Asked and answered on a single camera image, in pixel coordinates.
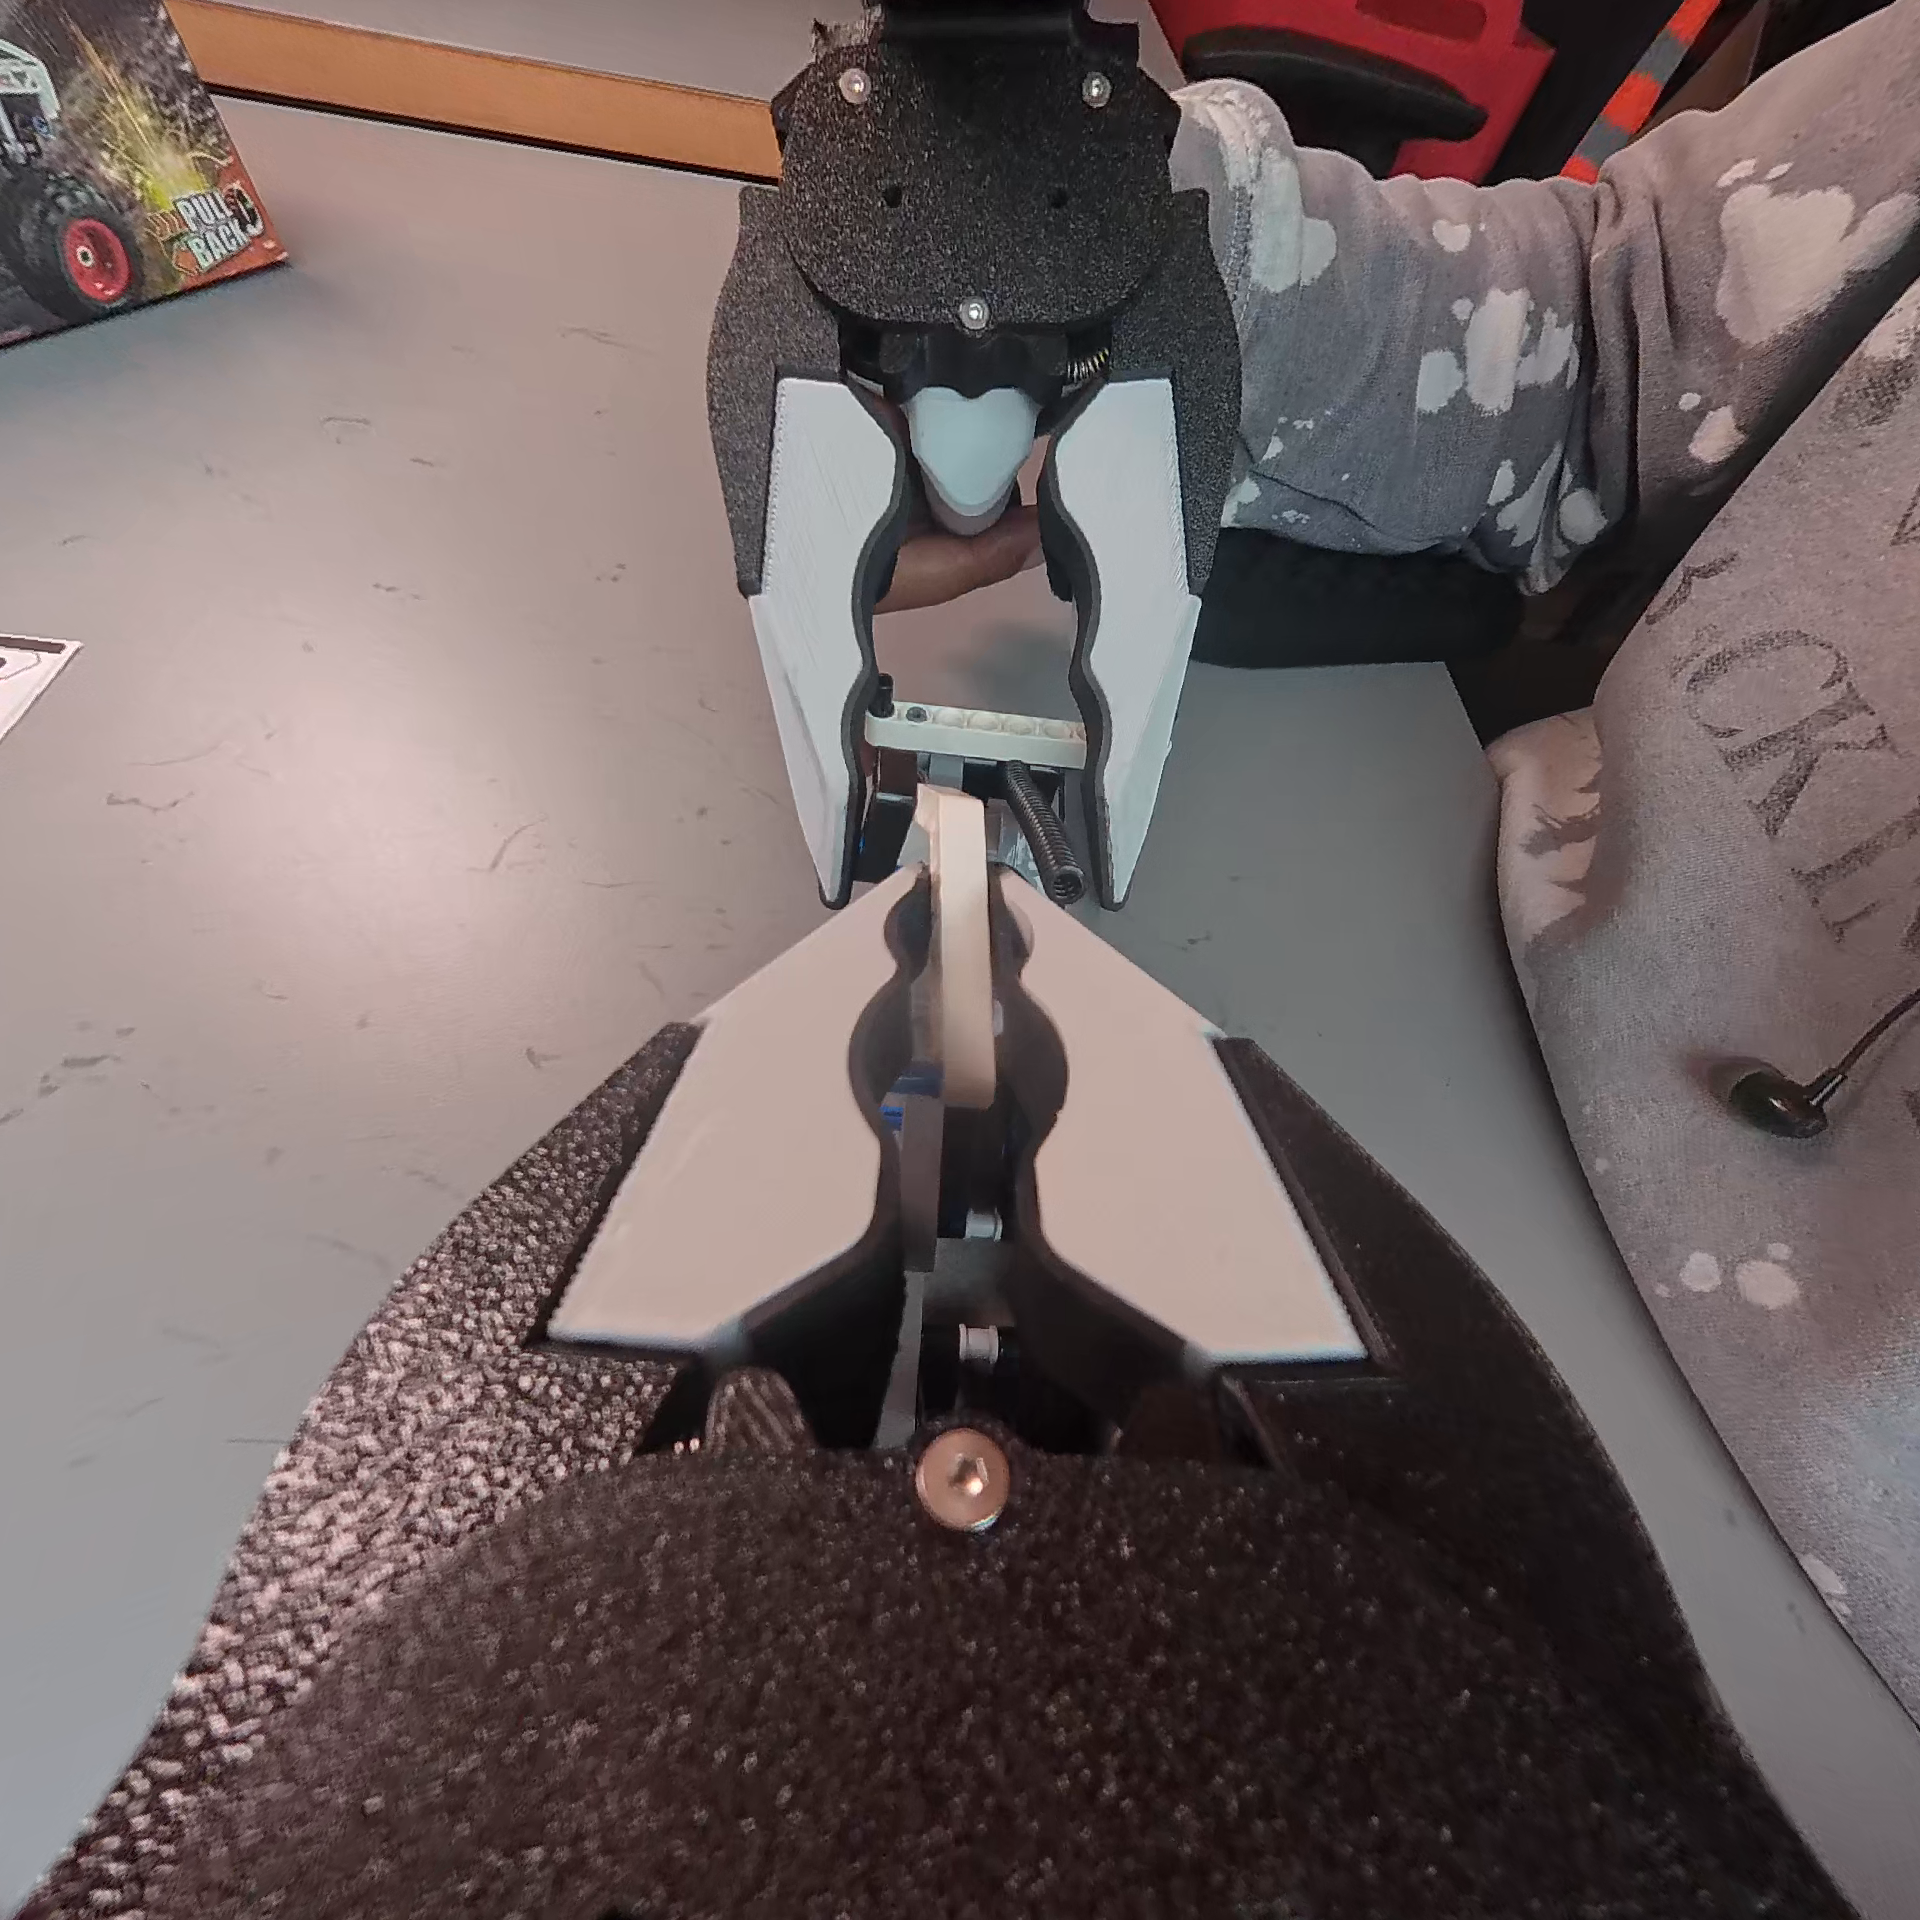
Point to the grey desk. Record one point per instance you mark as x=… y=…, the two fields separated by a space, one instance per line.
x=374 y=751

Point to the person's right hand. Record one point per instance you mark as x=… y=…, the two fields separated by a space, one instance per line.
x=960 y=566

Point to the black toy set box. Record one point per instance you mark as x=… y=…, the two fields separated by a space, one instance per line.
x=91 y=165

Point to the grey black toy chassis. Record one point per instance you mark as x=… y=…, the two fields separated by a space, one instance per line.
x=975 y=730

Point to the person's right forearm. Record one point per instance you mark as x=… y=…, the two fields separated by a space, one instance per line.
x=1424 y=344

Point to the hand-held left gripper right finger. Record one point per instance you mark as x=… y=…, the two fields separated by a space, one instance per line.
x=1184 y=1185

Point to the toy sticker sheet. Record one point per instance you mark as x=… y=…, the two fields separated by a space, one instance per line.
x=23 y=683

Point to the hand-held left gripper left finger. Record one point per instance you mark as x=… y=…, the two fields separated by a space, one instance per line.
x=735 y=1185

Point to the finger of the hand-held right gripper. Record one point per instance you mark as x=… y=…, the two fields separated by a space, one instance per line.
x=811 y=600
x=1140 y=600

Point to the adjoining grey table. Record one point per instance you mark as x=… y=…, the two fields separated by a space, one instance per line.
x=451 y=75

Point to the person's grey printed sweatshirt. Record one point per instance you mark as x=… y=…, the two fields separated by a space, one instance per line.
x=1725 y=901

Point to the red chair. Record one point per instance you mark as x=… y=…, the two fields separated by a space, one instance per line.
x=1350 y=61

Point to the white bent toy beam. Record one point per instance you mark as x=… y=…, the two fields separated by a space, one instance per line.
x=960 y=960

